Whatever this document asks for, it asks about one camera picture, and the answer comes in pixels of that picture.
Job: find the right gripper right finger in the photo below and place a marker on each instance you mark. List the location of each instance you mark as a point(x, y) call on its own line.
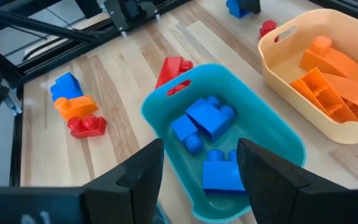
point(275, 193)

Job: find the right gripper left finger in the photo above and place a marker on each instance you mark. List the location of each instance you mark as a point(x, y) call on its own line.
point(135, 193)

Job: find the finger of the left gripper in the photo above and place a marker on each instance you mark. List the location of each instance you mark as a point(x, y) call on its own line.
point(251, 5)

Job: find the blue toy building block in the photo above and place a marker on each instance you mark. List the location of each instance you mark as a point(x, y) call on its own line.
point(210, 116)
point(235, 8)
point(186, 132)
point(221, 172)
point(66, 86)

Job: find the small red toy block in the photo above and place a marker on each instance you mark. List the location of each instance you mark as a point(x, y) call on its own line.
point(267, 28)

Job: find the red toy building block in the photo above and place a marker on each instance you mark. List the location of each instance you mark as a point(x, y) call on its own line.
point(87, 126)

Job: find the orange toy building block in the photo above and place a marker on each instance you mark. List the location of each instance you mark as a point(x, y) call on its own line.
point(331, 59)
point(76, 106)
point(322, 93)
point(356, 93)

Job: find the large red toy block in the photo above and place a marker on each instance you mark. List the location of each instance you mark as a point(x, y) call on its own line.
point(171, 70)

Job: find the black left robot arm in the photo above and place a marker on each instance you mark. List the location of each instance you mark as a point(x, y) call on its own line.
point(129, 11)

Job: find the teal plastic bin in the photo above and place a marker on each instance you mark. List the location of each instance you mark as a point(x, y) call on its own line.
point(259, 130)

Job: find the orange-yellow plastic bin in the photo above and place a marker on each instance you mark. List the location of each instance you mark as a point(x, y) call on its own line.
point(278, 65)

